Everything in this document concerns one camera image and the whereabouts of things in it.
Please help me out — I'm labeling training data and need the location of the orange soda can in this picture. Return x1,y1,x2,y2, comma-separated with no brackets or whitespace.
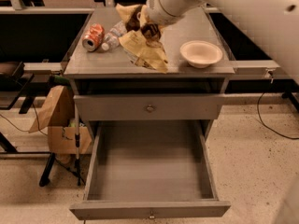
82,23,105,51

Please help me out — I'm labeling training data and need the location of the brown chip bag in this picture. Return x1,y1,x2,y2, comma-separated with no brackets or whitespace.
116,4,168,73

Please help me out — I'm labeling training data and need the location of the closed grey top drawer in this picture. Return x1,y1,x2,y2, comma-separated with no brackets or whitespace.
74,94,224,121

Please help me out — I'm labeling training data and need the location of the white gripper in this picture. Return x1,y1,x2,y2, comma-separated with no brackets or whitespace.
138,0,187,32

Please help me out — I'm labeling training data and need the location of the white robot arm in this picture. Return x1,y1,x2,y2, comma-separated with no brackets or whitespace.
146,0,299,83

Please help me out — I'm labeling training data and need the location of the clear plastic water bottle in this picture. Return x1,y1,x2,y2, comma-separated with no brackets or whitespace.
101,21,127,51

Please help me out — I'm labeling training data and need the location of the black floor cable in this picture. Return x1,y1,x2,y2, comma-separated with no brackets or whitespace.
256,91,299,141

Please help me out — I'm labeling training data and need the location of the white paper bowl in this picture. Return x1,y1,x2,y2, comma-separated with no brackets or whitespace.
179,40,223,68

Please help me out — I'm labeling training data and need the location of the grey drawer cabinet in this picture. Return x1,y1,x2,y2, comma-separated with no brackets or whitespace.
64,7,235,136

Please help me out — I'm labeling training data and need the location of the open grey middle drawer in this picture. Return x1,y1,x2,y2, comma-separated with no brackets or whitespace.
70,120,231,220

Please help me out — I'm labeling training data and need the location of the cardboard box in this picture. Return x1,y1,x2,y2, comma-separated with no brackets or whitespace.
28,84,93,155

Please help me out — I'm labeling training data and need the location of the black tripod stand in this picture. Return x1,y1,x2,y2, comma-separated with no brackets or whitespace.
39,108,85,187

